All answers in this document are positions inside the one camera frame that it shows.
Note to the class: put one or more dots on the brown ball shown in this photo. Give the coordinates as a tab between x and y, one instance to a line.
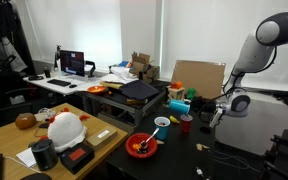
25	120

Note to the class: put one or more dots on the small wrapped candy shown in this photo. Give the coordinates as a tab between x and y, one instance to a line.
199	172

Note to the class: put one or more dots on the black armchair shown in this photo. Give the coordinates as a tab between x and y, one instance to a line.
4	115

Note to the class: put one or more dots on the black mug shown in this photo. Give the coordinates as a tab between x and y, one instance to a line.
47	72
44	155

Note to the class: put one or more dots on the wooden toy box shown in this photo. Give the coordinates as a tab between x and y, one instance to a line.
176	93

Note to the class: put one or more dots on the red plastic cup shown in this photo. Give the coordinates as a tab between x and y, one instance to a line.
186	125

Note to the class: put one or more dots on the white plush chicken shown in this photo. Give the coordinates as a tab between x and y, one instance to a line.
65	131

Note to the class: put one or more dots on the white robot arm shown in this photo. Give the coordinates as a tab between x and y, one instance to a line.
250	56

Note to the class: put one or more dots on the black headset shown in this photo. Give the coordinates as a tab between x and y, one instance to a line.
35	77

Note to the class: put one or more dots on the monitor showing red window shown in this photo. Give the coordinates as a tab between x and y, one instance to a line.
72	62

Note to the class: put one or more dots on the white desk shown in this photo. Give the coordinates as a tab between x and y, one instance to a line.
84	83

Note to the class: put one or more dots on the red bowl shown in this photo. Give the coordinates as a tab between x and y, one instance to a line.
132	154

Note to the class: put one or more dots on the white side table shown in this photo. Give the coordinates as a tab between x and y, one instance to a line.
267	133

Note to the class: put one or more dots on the large cardboard scrap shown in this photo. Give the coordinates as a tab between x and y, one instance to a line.
200	146

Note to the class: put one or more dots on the orange bowl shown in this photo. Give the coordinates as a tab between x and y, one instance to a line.
96	89

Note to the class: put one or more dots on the black box red label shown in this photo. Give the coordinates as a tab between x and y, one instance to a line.
77	156

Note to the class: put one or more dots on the crumpled clear plastic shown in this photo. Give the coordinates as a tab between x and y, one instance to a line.
44	114

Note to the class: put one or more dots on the white paper sheet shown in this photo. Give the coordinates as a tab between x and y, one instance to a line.
25	156

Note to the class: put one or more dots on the open cardboard box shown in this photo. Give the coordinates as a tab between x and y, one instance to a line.
144	68

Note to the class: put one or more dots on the small orange candy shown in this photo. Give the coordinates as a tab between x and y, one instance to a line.
136	146

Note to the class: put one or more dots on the metal spoon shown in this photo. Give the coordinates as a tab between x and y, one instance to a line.
152	135

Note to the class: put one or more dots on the yellow toy banana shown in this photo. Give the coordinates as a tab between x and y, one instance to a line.
174	119

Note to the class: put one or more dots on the black computer mouse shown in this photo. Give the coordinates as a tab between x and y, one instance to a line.
72	86

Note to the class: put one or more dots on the hanging clothing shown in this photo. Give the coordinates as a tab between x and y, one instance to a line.
5	50

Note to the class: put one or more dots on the small cardboard scrap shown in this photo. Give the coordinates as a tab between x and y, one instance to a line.
160	142

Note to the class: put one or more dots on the white paper pile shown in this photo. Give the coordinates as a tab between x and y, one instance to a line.
122	72

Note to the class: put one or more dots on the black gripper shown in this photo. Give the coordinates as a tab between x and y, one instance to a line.
205	106

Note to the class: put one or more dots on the blue plastic cup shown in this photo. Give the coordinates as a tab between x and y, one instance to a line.
177	106
162	131

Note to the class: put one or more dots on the brown cardboard sheet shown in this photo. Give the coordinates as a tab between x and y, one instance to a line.
197	78

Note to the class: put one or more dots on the black metal stand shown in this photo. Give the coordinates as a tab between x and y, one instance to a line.
284	156

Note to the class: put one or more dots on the black webcam stand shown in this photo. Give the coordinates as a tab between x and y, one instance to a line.
57	56

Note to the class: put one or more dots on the small tan cardboard box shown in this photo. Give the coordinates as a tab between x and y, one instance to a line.
100	136

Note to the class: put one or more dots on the orange toy ball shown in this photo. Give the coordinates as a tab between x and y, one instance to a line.
176	85

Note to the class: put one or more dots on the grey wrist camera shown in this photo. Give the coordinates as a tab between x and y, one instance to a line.
216	117

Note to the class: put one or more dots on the green toy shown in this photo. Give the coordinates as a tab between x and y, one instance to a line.
191	93

